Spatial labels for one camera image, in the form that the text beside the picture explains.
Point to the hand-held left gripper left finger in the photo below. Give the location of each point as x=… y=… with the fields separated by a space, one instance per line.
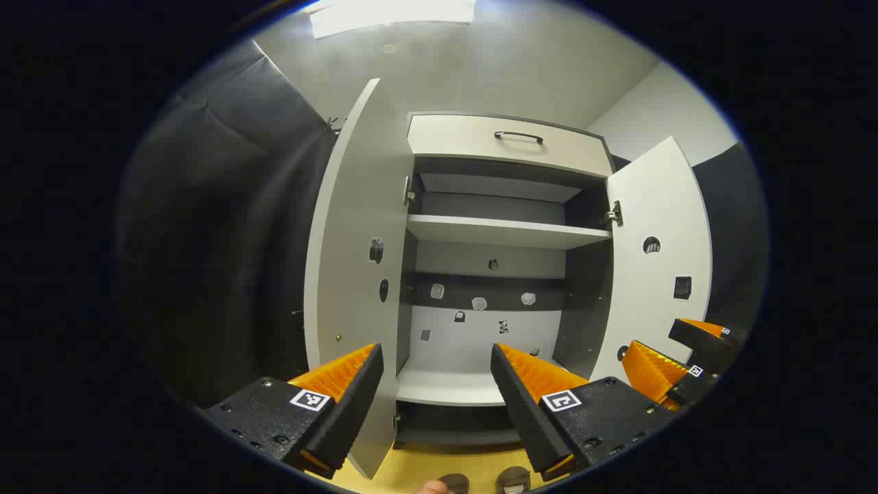
x=350 y=412

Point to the white cabinet shelf board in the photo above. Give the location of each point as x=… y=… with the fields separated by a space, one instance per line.
x=439 y=384
x=501 y=232

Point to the brown fuzzy shoe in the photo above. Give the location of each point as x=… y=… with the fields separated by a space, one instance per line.
x=513 y=477
x=454 y=484

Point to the ceiling light panel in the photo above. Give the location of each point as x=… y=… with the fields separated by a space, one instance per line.
x=391 y=15

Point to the black backdrop cloth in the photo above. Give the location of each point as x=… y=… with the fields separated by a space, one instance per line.
x=219 y=240

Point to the metal cabinet door hinge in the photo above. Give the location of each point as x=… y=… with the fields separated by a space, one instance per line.
x=615 y=214
x=409 y=195

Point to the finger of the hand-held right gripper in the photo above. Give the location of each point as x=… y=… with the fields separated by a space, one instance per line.
x=706 y=350
x=686 y=391

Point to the camera sticker white cabinet door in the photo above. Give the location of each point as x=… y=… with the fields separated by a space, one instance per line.
x=350 y=240

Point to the cat sticker white cabinet door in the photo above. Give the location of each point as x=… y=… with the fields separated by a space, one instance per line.
x=651 y=206

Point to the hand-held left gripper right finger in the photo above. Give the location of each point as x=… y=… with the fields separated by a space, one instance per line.
x=521 y=412

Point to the white cabinet drawer front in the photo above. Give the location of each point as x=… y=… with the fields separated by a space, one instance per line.
x=466 y=140

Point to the small metal cloth clip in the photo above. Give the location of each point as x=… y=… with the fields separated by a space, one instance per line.
x=334 y=122

